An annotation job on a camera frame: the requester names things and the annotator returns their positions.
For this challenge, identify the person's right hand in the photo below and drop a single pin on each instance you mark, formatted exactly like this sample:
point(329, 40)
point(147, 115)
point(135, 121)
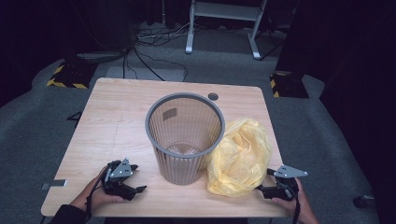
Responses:
point(303, 208)

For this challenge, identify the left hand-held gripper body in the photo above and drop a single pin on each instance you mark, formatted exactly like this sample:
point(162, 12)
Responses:
point(120, 174)

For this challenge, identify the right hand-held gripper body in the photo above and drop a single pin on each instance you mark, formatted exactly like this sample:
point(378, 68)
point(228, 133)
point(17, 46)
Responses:
point(285, 186)

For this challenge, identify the yellow plastic bag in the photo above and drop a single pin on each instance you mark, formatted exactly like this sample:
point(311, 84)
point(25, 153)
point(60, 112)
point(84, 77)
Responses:
point(239, 161)

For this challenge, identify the small black floor object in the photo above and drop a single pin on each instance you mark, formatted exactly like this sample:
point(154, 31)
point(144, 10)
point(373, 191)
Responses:
point(361, 201)

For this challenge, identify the yellow black striped floor base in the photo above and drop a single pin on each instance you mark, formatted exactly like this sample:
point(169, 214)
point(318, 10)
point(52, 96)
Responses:
point(288, 85)
point(71, 74)

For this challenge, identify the grey ribbed trash bin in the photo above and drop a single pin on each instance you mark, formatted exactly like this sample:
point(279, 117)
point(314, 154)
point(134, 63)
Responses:
point(174, 174)

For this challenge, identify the grey tape strip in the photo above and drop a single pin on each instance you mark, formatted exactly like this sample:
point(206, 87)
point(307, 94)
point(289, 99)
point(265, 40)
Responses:
point(54, 183)

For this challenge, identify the black triangular bracket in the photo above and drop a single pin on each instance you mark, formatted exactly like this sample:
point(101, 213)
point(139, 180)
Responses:
point(75, 117)

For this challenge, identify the white metal stand frame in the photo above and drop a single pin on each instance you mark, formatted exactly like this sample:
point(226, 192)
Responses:
point(224, 12)

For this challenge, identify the person's left hand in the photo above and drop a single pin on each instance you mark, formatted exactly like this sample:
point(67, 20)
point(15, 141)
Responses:
point(96, 196)

